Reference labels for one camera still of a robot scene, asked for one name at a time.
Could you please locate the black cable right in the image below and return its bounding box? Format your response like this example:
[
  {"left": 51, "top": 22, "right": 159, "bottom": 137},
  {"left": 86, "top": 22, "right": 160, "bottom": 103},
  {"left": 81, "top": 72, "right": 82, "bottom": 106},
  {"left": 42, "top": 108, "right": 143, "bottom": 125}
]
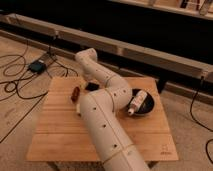
[{"left": 189, "top": 77, "right": 213, "bottom": 165}]

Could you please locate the black bowl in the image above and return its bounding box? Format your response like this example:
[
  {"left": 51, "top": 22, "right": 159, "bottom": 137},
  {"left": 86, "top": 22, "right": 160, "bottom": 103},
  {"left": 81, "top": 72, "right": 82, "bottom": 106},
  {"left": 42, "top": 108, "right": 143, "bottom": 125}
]
[{"left": 128, "top": 88, "right": 155, "bottom": 116}]

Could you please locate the wooden table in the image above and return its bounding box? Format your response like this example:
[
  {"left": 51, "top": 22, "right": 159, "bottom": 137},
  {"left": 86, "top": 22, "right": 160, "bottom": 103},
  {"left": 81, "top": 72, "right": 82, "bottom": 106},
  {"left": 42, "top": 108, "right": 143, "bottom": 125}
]
[{"left": 27, "top": 77, "right": 178, "bottom": 171}]

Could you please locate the white tube bottle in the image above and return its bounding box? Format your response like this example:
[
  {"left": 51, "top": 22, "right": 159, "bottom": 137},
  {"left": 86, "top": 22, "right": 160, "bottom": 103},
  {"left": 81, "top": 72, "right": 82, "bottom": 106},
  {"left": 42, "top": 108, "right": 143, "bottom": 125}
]
[{"left": 128, "top": 90, "right": 148, "bottom": 115}]

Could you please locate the white sponge block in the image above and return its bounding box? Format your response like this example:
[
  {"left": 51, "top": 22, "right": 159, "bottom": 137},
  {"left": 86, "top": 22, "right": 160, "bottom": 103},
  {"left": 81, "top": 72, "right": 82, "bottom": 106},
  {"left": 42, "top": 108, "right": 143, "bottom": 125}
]
[{"left": 76, "top": 104, "right": 81, "bottom": 117}]

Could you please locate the red-brown sausage-shaped object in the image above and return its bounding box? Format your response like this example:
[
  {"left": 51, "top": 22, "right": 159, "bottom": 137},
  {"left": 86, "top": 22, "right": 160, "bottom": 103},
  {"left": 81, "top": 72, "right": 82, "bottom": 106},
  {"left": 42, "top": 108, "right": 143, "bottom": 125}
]
[{"left": 71, "top": 87, "right": 80, "bottom": 102}]

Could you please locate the black floor cables left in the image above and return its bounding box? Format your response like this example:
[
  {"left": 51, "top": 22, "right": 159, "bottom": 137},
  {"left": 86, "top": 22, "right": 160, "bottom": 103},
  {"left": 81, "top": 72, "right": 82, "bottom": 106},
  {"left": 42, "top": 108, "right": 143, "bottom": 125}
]
[{"left": 0, "top": 36, "right": 79, "bottom": 144}]

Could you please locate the black eraser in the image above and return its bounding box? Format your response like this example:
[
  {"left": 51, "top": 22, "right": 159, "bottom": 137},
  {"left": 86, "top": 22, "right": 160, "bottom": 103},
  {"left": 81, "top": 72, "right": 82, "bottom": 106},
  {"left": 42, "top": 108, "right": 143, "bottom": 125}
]
[{"left": 85, "top": 82, "right": 99, "bottom": 91}]

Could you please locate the teal power adapter box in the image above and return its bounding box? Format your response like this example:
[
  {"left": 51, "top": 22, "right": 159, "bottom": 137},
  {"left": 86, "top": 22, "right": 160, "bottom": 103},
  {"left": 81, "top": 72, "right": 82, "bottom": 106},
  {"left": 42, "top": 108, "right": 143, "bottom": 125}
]
[{"left": 28, "top": 61, "right": 46, "bottom": 74}]

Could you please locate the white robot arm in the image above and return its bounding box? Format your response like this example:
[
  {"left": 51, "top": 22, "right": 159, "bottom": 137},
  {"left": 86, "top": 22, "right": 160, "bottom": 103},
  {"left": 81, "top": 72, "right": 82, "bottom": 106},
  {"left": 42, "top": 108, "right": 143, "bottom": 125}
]
[{"left": 75, "top": 48, "right": 150, "bottom": 171}]

